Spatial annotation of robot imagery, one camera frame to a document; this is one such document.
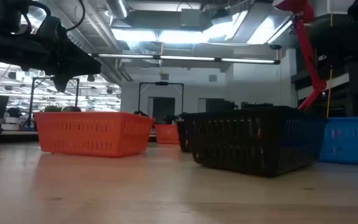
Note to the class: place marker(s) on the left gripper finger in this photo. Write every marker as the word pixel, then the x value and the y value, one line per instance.
pixel 84 63
pixel 62 82

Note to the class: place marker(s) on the large orange plastic basket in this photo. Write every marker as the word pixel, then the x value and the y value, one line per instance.
pixel 82 133

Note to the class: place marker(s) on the blue plastic basket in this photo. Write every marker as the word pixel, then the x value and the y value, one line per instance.
pixel 350 140

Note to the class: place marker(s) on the large black plastic basket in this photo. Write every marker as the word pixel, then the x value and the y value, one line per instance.
pixel 247 140

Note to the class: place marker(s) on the green potted plant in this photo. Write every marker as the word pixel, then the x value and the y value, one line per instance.
pixel 52 109

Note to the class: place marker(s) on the long ceiling light fixture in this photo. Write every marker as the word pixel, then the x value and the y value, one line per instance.
pixel 185 58

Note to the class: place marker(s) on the black cabinet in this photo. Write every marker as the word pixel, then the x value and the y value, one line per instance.
pixel 256 104

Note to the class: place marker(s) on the dark equipment rack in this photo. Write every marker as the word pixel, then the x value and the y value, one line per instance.
pixel 219 105

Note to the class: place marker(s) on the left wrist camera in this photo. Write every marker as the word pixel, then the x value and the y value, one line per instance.
pixel 50 28

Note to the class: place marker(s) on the black frame stand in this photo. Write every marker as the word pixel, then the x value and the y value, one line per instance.
pixel 31 99
pixel 161 83

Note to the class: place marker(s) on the silver ventilation duct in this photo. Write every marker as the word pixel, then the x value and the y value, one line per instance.
pixel 117 7

